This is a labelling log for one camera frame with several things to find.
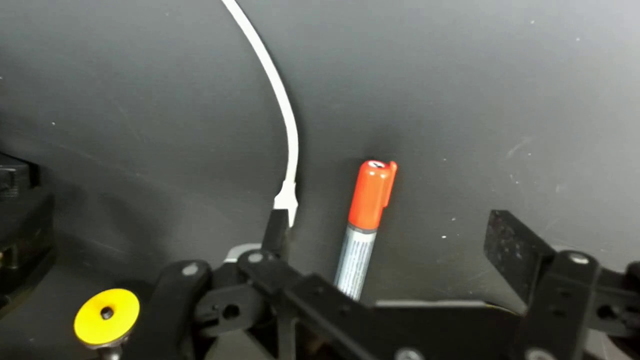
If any grey marker with red cap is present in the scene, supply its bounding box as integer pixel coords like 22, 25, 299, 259
333, 157, 401, 302

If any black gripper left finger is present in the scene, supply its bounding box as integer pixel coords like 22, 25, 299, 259
122, 208, 316, 360

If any long white USB cable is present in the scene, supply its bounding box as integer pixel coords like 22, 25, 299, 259
221, 0, 300, 230

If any black camera rig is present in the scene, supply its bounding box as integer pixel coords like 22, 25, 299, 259
0, 150, 58, 298

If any yellow round knob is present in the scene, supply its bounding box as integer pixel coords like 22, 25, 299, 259
73, 285, 142, 350

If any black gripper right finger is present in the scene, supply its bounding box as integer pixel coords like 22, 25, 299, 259
485, 208, 640, 360

